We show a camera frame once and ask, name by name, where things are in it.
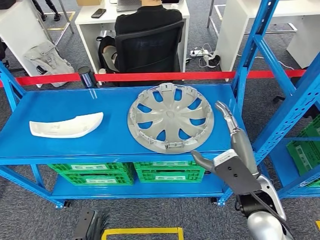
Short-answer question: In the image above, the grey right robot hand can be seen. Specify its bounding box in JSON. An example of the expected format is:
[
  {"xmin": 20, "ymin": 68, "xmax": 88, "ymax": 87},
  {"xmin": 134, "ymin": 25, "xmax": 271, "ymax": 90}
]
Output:
[{"xmin": 191, "ymin": 100, "xmax": 260, "ymax": 177}]

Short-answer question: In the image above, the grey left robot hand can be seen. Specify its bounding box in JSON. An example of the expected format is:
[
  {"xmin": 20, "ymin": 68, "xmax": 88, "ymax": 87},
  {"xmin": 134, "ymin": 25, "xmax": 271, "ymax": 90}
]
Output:
[{"xmin": 96, "ymin": 213, "xmax": 110, "ymax": 240}]

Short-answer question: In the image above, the silver wheel hubcap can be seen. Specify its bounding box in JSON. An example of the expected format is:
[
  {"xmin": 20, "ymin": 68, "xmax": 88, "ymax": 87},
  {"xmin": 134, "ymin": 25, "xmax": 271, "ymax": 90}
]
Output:
[{"xmin": 127, "ymin": 82, "xmax": 215, "ymax": 155}]

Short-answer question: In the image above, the white curved plastic part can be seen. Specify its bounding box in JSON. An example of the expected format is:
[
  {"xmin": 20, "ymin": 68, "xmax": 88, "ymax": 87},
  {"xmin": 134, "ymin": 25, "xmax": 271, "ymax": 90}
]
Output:
[{"xmin": 29, "ymin": 111, "xmax": 104, "ymax": 139}]

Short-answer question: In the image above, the black and white charger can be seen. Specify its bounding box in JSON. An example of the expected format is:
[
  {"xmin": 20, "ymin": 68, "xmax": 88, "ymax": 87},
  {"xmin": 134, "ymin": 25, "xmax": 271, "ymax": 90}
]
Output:
[{"xmin": 202, "ymin": 52, "xmax": 221, "ymax": 69}]

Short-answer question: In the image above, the white power strip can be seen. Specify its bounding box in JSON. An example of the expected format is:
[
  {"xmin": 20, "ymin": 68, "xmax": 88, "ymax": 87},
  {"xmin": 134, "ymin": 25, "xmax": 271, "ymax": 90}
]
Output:
[{"xmin": 189, "ymin": 48, "xmax": 210, "ymax": 58}]

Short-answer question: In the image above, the red barrier belt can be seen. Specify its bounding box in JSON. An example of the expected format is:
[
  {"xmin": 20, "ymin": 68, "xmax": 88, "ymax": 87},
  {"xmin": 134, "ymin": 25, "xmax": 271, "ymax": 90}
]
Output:
[
  {"xmin": 0, "ymin": 72, "xmax": 82, "ymax": 88},
  {"xmin": 94, "ymin": 69, "xmax": 307, "ymax": 83}
]

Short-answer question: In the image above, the white paper cup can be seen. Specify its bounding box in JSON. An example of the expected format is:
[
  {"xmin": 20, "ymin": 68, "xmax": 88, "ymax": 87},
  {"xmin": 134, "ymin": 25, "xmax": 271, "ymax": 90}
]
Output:
[{"xmin": 98, "ymin": 67, "xmax": 108, "ymax": 85}]

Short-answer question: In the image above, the black mesh office chair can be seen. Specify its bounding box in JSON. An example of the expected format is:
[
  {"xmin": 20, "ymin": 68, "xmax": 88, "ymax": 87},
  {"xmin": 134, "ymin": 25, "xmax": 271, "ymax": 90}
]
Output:
[{"xmin": 114, "ymin": 20, "xmax": 185, "ymax": 88}]

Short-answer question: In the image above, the black backpack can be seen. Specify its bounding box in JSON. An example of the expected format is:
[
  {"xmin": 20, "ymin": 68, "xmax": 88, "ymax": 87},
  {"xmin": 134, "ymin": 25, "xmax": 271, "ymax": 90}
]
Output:
[{"xmin": 96, "ymin": 34, "xmax": 120, "ymax": 75}]

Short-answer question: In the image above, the person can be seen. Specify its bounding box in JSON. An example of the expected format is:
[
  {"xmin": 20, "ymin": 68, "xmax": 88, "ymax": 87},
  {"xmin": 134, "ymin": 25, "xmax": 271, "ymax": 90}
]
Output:
[
  {"xmin": 113, "ymin": 0, "xmax": 183, "ymax": 72},
  {"xmin": 31, "ymin": 0, "xmax": 62, "ymax": 22}
]

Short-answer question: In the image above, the grey fabric bag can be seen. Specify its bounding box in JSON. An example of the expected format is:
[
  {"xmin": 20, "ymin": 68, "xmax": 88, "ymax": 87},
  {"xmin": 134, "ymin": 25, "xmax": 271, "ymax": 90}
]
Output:
[{"xmin": 23, "ymin": 40, "xmax": 75, "ymax": 89}]

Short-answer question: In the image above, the grey laptop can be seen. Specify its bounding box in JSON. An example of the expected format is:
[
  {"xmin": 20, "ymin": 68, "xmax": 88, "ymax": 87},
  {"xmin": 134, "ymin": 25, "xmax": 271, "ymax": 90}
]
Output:
[{"xmin": 115, "ymin": 0, "xmax": 143, "ymax": 13}]

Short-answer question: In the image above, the black smartphone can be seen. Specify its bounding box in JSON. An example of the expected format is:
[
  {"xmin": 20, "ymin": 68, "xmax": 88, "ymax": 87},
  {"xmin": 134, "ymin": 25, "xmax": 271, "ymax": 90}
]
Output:
[{"xmin": 91, "ymin": 8, "xmax": 107, "ymax": 19}]

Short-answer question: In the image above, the brown cardboard box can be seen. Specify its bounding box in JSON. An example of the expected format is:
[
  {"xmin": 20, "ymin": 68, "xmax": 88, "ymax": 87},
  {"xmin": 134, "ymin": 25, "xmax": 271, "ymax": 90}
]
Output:
[{"xmin": 75, "ymin": 0, "xmax": 103, "ymax": 7}]

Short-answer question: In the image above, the white table with metal legs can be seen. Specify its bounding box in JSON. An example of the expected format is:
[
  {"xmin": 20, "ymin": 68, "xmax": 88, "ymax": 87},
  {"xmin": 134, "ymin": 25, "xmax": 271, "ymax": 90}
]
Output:
[{"xmin": 0, "ymin": 0, "xmax": 75, "ymax": 78}]

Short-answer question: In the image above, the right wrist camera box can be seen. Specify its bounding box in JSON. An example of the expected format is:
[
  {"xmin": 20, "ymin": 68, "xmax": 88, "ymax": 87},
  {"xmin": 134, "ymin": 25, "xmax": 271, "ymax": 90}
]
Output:
[{"xmin": 212, "ymin": 149, "xmax": 256, "ymax": 197}]

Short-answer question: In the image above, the black-topped chrome barrier post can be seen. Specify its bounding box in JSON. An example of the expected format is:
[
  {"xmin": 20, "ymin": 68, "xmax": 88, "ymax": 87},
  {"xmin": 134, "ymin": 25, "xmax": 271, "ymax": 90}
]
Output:
[{"xmin": 78, "ymin": 66, "xmax": 99, "ymax": 90}]

